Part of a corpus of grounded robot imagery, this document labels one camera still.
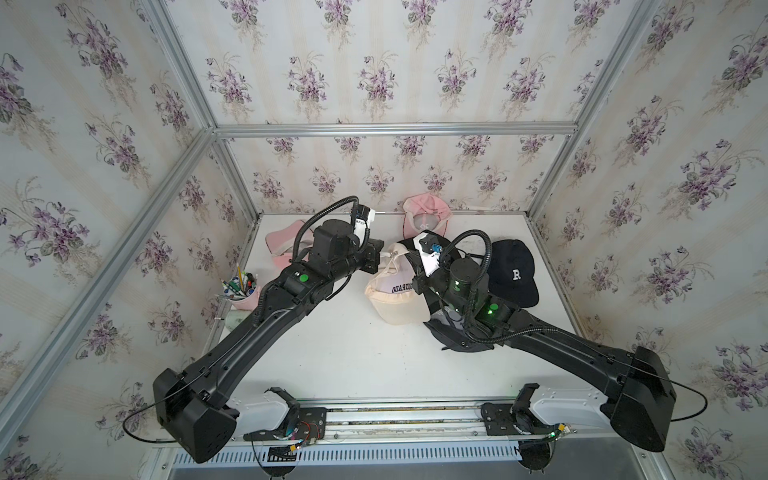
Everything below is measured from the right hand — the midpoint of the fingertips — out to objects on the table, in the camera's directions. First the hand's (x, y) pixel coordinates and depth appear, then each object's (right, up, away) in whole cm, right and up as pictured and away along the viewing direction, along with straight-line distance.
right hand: (415, 251), depth 72 cm
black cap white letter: (+34, -8, +23) cm, 42 cm away
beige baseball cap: (-6, -13, +12) cm, 19 cm away
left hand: (-7, +2, 0) cm, 8 cm away
